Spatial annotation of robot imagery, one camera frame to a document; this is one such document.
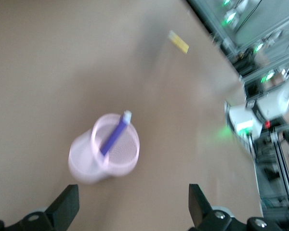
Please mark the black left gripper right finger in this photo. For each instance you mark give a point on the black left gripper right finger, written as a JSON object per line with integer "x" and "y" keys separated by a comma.
{"x": 207, "y": 216}

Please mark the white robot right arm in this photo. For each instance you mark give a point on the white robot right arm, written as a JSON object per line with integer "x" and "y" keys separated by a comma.
{"x": 248, "y": 115}

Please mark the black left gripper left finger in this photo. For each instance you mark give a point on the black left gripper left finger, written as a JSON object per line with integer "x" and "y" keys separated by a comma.
{"x": 60, "y": 211}

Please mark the yellow highlighter pen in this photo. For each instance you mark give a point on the yellow highlighter pen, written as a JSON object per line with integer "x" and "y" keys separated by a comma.
{"x": 178, "y": 42}

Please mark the pink mesh pen holder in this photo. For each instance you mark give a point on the pink mesh pen holder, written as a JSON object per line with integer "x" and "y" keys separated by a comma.
{"x": 86, "y": 161}

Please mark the purple marker pen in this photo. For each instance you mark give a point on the purple marker pen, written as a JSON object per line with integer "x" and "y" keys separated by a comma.
{"x": 116, "y": 134}

